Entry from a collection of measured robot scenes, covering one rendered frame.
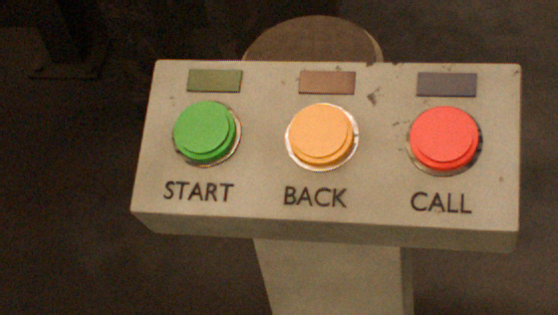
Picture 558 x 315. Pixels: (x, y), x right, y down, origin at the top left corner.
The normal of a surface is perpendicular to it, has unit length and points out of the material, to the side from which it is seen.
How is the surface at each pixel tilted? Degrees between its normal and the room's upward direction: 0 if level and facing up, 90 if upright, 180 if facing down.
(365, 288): 90
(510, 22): 0
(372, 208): 20
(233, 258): 0
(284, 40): 0
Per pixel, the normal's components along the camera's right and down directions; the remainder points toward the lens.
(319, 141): -0.18, -0.36
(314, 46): -0.14, -0.66
